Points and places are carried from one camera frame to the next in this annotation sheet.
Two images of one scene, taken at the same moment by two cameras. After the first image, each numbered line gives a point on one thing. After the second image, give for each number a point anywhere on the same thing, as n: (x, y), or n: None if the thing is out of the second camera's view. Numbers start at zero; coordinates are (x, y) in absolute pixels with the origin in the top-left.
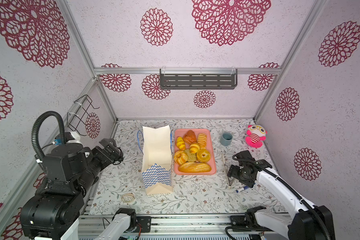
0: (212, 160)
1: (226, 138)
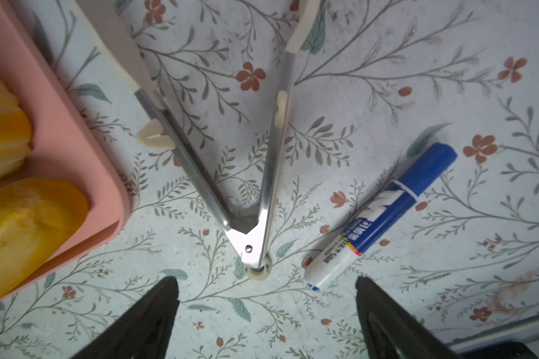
0: (70, 141)
1: None
